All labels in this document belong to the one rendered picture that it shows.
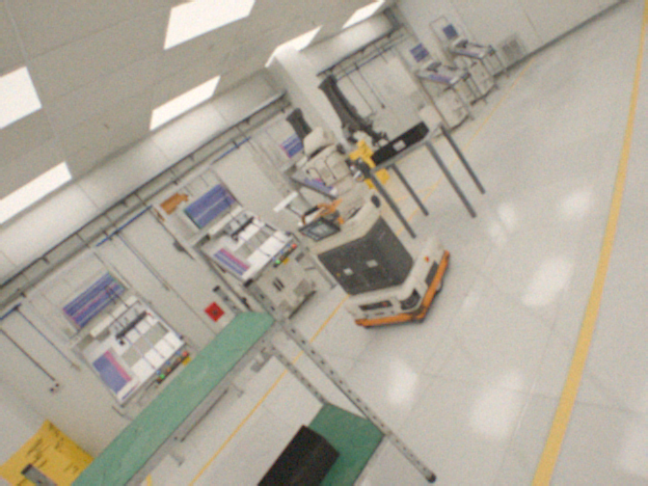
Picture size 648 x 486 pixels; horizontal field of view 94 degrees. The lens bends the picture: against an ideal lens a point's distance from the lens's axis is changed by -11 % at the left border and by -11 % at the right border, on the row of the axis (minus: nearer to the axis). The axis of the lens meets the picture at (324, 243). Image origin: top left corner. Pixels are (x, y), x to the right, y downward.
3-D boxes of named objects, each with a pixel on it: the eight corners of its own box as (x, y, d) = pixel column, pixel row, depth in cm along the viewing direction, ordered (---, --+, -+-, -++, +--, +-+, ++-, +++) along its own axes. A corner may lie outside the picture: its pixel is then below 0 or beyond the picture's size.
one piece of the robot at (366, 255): (413, 299, 214) (334, 196, 195) (355, 309, 255) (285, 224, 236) (429, 265, 235) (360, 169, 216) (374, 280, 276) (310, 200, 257)
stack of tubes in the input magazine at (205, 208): (235, 201, 375) (220, 181, 369) (201, 229, 351) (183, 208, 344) (232, 203, 386) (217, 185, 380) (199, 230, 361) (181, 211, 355)
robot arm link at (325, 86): (311, 84, 227) (320, 74, 220) (324, 81, 236) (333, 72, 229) (345, 139, 232) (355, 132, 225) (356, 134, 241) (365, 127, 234)
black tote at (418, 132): (375, 166, 320) (368, 157, 318) (383, 158, 331) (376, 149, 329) (423, 138, 277) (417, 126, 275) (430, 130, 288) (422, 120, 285)
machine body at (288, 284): (319, 288, 396) (286, 249, 382) (281, 333, 362) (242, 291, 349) (295, 290, 451) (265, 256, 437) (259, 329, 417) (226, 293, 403)
